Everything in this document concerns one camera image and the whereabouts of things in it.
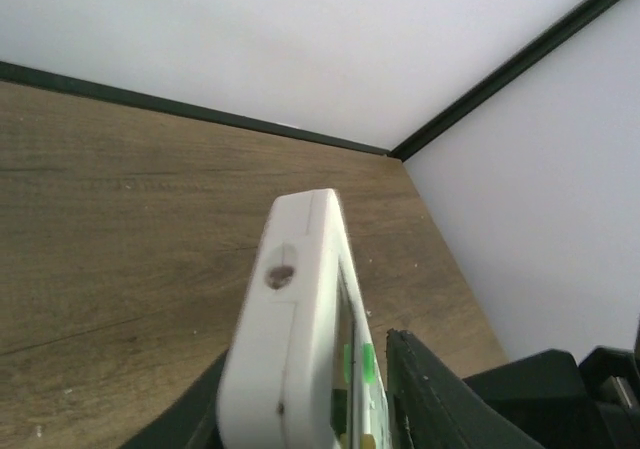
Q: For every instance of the white remote control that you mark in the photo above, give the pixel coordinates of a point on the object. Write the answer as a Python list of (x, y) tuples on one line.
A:
[(301, 371)]

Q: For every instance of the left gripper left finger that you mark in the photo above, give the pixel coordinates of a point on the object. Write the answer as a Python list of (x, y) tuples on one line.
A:
[(191, 421)]

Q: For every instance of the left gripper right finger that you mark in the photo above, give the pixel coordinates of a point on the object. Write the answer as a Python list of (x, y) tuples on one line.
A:
[(431, 407)]

